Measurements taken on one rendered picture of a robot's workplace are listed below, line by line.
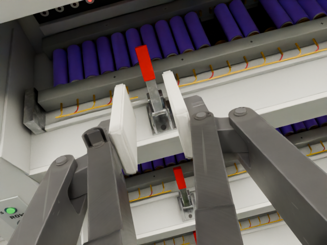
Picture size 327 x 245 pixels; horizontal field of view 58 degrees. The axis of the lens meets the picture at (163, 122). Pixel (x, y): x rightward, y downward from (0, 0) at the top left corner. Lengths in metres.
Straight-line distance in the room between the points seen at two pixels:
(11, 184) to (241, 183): 0.33
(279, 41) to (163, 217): 0.31
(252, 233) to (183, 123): 0.55
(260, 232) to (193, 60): 0.44
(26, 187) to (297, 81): 0.33
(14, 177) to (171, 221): 0.24
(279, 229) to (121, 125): 0.57
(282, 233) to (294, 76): 0.40
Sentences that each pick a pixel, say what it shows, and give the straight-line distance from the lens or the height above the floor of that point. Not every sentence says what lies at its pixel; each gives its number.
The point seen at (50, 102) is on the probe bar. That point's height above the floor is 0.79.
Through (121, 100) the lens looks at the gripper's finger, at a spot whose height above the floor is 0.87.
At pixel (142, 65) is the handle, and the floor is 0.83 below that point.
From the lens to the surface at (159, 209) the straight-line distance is 0.50.
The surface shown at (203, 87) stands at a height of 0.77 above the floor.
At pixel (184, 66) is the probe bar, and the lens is 0.35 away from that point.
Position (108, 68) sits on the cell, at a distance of 0.37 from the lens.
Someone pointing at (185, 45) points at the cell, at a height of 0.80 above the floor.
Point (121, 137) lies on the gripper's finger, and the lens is 0.15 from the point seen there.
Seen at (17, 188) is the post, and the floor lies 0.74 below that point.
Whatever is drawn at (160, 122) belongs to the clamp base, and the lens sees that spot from 0.33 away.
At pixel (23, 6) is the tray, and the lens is 0.26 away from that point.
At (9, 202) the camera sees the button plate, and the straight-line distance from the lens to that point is 0.41.
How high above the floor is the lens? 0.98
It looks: 43 degrees down
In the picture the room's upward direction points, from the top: 17 degrees counter-clockwise
